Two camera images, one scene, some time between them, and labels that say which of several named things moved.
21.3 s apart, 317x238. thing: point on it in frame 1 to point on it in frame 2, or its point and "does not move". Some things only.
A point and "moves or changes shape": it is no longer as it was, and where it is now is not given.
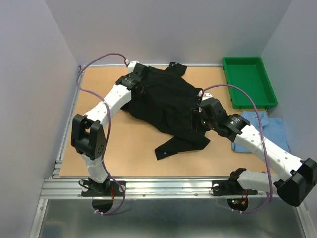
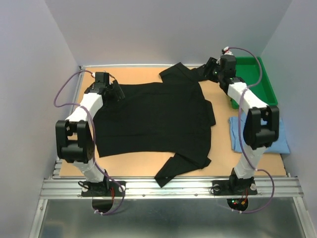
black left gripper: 128,76 to 118,95
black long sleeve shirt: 162,99 moves or changes shape
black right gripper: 200,111 to 212,63
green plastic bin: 249,74 does not move
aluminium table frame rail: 58,162 does not move
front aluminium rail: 142,188 does not move
